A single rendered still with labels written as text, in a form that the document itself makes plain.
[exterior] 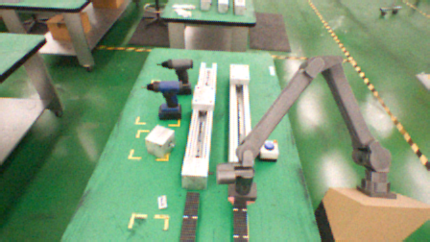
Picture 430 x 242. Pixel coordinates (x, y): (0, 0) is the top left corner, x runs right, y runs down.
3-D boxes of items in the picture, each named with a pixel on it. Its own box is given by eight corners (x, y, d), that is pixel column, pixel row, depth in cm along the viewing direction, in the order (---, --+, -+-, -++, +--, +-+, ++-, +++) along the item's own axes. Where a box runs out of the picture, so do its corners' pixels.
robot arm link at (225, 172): (252, 149, 84) (247, 147, 93) (217, 150, 83) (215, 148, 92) (253, 186, 84) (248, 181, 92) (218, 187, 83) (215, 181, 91)
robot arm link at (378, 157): (342, 43, 87) (326, 52, 97) (306, 59, 86) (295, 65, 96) (395, 164, 88) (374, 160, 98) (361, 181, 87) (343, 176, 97)
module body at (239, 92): (250, 175, 113) (253, 162, 108) (228, 173, 114) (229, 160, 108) (244, 76, 173) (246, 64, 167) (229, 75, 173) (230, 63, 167)
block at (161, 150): (169, 161, 117) (167, 147, 111) (147, 153, 120) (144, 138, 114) (179, 146, 124) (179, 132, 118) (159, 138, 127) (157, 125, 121)
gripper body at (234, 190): (227, 182, 97) (229, 170, 92) (255, 184, 97) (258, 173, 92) (227, 198, 93) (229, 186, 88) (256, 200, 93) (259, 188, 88)
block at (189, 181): (212, 190, 107) (213, 176, 101) (181, 188, 107) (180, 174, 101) (213, 172, 114) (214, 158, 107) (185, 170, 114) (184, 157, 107)
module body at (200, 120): (207, 172, 114) (208, 159, 108) (185, 170, 114) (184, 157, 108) (216, 74, 173) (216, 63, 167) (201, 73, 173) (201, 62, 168)
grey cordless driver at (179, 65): (193, 95, 155) (193, 62, 140) (159, 96, 153) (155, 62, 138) (193, 87, 161) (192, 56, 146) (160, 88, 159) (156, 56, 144)
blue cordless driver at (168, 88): (183, 119, 138) (181, 85, 124) (146, 121, 136) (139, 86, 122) (183, 110, 144) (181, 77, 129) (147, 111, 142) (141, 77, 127)
